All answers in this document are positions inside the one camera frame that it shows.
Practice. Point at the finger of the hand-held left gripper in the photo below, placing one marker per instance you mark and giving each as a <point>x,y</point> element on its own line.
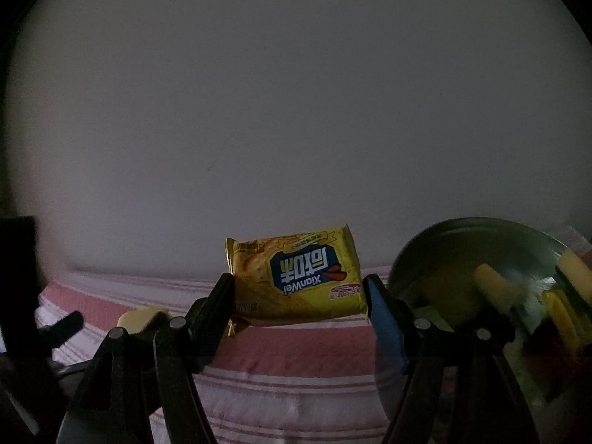
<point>64,326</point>

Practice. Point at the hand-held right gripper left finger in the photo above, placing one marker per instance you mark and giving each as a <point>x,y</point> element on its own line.
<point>215,319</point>

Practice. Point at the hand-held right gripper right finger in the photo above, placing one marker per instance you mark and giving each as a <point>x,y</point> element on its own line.
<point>386,328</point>

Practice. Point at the yellow sponge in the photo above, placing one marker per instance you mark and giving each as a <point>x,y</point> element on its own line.
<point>495,286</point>
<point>576,273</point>
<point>136,319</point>

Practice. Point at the yellow cracker packet blue print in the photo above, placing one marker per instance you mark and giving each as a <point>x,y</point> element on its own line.
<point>300,296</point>

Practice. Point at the round metal cookie tin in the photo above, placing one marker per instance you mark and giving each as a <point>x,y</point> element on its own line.
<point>444,259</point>

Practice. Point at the pink striped tablecloth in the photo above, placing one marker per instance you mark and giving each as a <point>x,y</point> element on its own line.
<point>286,360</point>

